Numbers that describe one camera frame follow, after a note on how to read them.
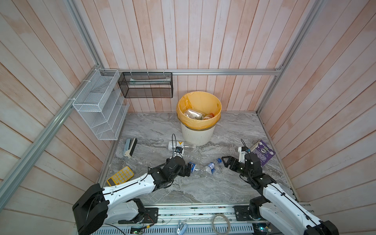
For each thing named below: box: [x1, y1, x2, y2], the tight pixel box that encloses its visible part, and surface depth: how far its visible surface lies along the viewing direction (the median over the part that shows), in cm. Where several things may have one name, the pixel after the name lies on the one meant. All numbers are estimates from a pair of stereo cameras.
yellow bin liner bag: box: [176, 91, 223, 131], surface depth 93 cm
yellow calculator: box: [106, 166, 135, 187], surface depth 88 cm
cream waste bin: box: [180, 121, 217, 146], surface depth 94 cm
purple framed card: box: [250, 139, 277, 168], surface depth 97 cm
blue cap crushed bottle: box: [200, 158, 223, 175], surface depth 87 cm
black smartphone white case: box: [123, 137, 138, 159], surface depth 98 cm
